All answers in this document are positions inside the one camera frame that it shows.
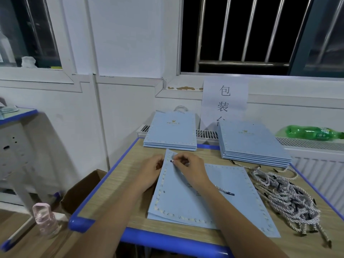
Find person's left hand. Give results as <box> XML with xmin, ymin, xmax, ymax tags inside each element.
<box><xmin>133</xmin><ymin>154</ymin><xmax>164</xmax><ymax>191</ymax></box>

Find person's right hand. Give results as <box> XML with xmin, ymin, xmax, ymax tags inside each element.
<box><xmin>171</xmin><ymin>153</ymin><xmax>214</xmax><ymax>192</ymax></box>

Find stack of finished bags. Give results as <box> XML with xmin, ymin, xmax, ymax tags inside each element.
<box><xmin>147</xmin><ymin>149</ymin><xmax>281</xmax><ymax>238</ymax></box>
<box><xmin>144</xmin><ymin>111</ymin><xmax>199</xmax><ymax>147</ymax></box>

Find stack of blue paper bags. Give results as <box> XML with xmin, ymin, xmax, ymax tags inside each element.
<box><xmin>218</xmin><ymin>121</ymin><xmax>293</xmax><ymax>168</ymax></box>

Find pile of white twisted ropes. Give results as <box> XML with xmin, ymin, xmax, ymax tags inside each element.
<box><xmin>231</xmin><ymin>161</ymin><xmax>333</xmax><ymax>248</ymax></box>

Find person's left forearm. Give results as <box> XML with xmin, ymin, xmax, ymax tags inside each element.
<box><xmin>78</xmin><ymin>180</ymin><xmax>154</xmax><ymax>258</ymax></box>

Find person's right forearm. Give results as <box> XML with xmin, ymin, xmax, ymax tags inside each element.
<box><xmin>199</xmin><ymin>182</ymin><xmax>291</xmax><ymax>258</ymax></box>

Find blue-edged wooden desk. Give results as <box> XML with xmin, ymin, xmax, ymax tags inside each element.
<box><xmin>68</xmin><ymin>138</ymin><xmax>344</xmax><ymax>258</ymax></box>

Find brown cardboard box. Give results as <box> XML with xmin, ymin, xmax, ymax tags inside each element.
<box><xmin>60</xmin><ymin>169</ymin><xmax>107</xmax><ymax>215</ymax></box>

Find white paper sign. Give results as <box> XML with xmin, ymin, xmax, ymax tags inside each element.
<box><xmin>200</xmin><ymin>78</ymin><xmax>249</xmax><ymax>129</ymax></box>

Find pink water bottle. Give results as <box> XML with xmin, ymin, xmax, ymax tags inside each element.
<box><xmin>32</xmin><ymin>202</ymin><xmax>61</xmax><ymax>238</ymax></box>

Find metal window grille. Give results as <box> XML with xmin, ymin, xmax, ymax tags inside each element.
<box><xmin>181</xmin><ymin>0</ymin><xmax>318</xmax><ymax>76</ymax></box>

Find green plastic bottle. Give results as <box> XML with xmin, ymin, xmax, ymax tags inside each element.
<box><xmin>285</xmin><ymin>124</ymin><xmax>344</xmax><ymax>141</ymax></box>

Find white radiator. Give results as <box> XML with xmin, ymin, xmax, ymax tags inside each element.
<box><xmin>138</xmin><ymin>124</ymin><xmax>344</xmax><ymax>213</ymax></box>

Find grey metal desk blue edge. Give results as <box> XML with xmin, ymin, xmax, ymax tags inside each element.
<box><xmin>0</xmin><ymin>107</ymin><xmax>62</xmax><ymax>252</ymax></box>

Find small white container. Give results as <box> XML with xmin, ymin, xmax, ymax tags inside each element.
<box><xmin>20</xmin><ymin>56</ymin><xmax>38</xmax><ymax>69</ymax></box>

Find white framed window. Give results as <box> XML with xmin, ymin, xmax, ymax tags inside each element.
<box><xmin>0</xmin><ymin>0</ymin><xmax>84</xmax><ymax>92</ymax></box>

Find teal framed sliding window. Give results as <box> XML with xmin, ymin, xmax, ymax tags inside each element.
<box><xmin>290</xmin><ymin>0</ymin><xmax>344</xmax><ymax>78</ymax></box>

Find clear plastic bottle white label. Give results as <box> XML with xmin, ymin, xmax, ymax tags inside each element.
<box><xmin>0</xmin><ymin>29</ymin><xmax>17</xmax><ymax>65</ymax></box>

